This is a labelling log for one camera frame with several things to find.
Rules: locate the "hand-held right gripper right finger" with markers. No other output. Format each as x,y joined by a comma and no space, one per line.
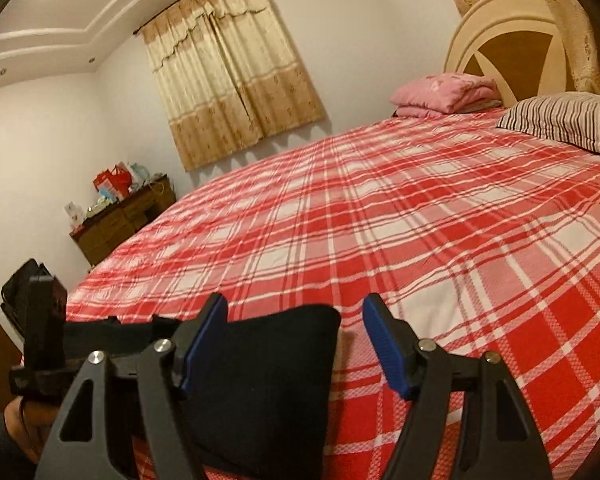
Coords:
385,350

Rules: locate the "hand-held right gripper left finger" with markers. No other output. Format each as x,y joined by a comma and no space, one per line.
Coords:
205,345

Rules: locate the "black pants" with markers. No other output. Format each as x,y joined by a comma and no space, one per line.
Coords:
270,385

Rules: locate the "person's left forearm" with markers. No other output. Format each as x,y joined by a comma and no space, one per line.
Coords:
2,455

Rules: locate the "person's left hand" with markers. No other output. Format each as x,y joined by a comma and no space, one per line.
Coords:
32,422

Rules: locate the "black bag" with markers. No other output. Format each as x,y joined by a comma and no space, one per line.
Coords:
15,290

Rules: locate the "brown wooden dresser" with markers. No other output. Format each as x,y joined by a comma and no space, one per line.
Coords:
110,230

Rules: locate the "bed with red plaid sheet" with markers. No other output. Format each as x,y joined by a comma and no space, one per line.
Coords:
405,220

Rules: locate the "red gift bag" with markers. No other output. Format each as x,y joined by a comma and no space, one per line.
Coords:
112,180

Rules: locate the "pink folded quilt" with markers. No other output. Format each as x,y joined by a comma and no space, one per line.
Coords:
440,92

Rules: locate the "beige window curtain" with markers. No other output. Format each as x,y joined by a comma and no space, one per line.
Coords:
230,75

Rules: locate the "striped pillow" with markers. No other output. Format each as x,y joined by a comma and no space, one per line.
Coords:
570,120

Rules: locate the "cream and brown headboard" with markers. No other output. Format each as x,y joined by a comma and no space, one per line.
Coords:
500,15

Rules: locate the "large beige floral curtain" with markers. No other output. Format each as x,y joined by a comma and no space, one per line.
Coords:
575,35

